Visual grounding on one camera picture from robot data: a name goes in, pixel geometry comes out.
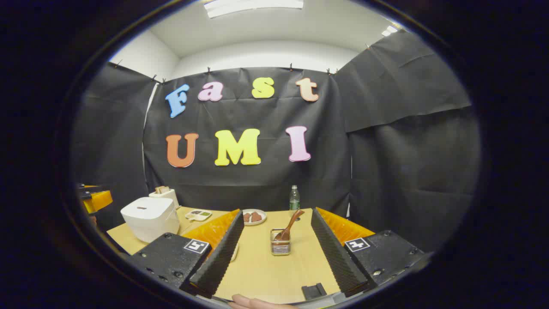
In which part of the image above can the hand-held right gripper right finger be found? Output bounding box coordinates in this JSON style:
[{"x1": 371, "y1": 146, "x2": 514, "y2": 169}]
[{"x1": 311, "y1": 207, "x2": 431, "y2": 298}]

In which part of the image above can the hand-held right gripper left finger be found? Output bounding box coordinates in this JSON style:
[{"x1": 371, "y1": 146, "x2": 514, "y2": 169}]
[{"x1": 129, "y1": 209, "x2": 245, "y2": 300}]

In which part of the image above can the white rice cooker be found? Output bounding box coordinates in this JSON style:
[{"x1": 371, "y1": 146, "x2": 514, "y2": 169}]
[{"x1": 121, "y1": 197, "x2": 181, "y2": 243}]

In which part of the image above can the clear mesh chopstick holder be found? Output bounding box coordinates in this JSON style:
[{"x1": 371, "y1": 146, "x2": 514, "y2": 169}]
[{"x1": 270, "y1": 228, "x2": 291, "y2": 256}]

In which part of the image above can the brown wooden spoon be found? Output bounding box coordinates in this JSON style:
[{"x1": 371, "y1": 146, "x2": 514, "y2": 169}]
[{"x1": 274, "y1": 209, "x2": 305, "y2": 241}]

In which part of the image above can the white round plate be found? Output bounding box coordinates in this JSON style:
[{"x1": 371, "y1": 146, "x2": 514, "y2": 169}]
[{"x1": 241, "y1": 209, "x2": 267, "y2": 226}]

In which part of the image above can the white divided grain tray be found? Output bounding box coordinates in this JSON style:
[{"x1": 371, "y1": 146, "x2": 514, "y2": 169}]
[{"x1": 185, "y1": 209, "x2": 212, "y2": 222}]

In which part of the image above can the clear plastic water bottle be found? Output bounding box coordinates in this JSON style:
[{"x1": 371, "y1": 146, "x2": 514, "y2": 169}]
[{"x1": 289, "y1": 185, "x2": 301, "y2": 217}]

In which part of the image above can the white toaster with bread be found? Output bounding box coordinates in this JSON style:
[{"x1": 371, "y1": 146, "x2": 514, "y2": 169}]
[{"x1": 149, "y1": 185, "x2": 181, "y2": 209}]

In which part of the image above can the black backdrop cloth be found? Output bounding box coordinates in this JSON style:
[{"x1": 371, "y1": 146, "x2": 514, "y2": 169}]
[{"x1": 71, "y1": 29, "x2": 481, "y2": 254}]

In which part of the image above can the long ceiling light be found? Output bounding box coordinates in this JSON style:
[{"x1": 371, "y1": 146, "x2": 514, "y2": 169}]
[{"x1": 204, "y1": 0, "x2": 304, "y2": 18}]

